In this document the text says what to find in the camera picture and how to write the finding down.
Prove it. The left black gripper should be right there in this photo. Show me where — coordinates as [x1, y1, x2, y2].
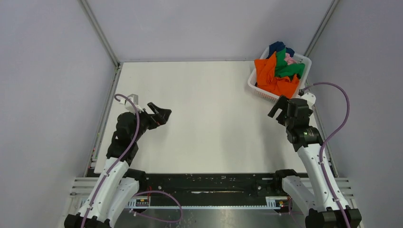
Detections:
[131, 102, 171, 142]

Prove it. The orange t shirt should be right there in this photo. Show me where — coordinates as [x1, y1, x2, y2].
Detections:
[254, 52, 300, 98]

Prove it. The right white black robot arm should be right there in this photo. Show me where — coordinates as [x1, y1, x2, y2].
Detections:
[268, 95, 362, 228]

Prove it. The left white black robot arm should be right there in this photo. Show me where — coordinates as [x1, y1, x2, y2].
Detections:
[64, 102, 172, 228]

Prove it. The white plastic laundry basket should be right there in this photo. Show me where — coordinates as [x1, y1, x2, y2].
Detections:
[247, 47, 312, 102]

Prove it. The green t shirt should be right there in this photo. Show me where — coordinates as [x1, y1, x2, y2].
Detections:
[275, 49, 305, 80]

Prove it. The pink t shirt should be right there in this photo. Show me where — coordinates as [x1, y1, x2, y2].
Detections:
[284, 53, 297, 65]

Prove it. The navy blue t shirt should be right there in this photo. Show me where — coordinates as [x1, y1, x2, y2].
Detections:
[267, 41, 295, 59]

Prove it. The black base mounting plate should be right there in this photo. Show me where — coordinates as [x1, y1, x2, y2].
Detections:
[139, 170, 308, 206]

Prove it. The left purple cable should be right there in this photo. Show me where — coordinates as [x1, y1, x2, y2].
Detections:
[80, 93, 183, 228]

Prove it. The purple cable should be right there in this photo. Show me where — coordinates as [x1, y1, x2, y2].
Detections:
[80, 93, 183, 228]
[288, 82, 353, 228]

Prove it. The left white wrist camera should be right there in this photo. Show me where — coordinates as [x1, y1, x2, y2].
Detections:
[125, 94, 144, 114]

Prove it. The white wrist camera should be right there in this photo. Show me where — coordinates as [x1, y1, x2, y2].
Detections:
[300, 92, 316, 108]
[125, 94, 144, 114]

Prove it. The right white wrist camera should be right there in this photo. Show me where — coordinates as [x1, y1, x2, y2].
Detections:
[300, 92, 316, 108]

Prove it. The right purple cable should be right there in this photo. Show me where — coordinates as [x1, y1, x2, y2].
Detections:
[288, 82, 353, 228]

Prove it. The white slotted cable duct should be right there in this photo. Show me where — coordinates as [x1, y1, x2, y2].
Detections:
[124, 197, 281, 209]

